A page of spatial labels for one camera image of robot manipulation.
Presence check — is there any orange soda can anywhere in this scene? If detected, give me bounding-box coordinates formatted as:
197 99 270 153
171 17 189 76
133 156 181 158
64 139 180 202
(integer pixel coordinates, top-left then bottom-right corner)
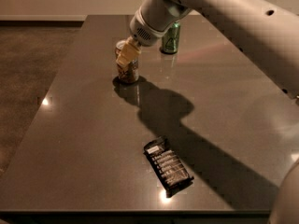
115 40 139 84

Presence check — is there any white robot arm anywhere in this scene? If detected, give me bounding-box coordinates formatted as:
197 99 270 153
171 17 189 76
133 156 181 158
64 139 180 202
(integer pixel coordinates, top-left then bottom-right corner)
116 0 299 101

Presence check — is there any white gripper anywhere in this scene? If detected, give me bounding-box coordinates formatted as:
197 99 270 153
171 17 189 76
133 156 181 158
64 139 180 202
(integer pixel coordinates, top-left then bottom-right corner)
116 0 191 67

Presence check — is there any green soda can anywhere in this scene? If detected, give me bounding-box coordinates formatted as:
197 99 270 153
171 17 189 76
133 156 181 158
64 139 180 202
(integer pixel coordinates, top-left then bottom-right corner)
161 21 180 54

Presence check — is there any black rxbar chocolate wrapper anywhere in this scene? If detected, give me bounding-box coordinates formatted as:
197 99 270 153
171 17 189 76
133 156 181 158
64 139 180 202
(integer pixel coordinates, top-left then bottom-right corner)
144 136 193 192

